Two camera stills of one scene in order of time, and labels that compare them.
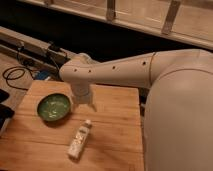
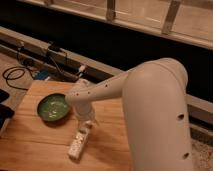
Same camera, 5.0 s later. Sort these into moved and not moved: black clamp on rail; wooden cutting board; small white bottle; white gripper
Moved: white gripper
Not moved: wooden cutting board; small white bottle; black clamp on rail
